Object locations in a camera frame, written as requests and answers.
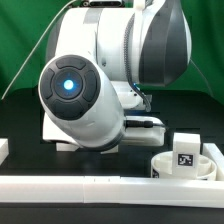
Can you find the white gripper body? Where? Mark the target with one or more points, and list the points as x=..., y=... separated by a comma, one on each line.
x=144, y=131

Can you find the white round stool seat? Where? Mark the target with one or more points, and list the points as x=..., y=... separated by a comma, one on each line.
x=161, y=167

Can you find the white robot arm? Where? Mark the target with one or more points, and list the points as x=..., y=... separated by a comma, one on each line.
x=99, y=55

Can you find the white front rail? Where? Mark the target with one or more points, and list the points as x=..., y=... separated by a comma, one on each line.
x=117, y=190

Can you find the white left rail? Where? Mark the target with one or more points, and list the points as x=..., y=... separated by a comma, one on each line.
x=4, y=150

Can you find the black overhead camera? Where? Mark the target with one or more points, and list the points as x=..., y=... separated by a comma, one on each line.
x=102, y=3

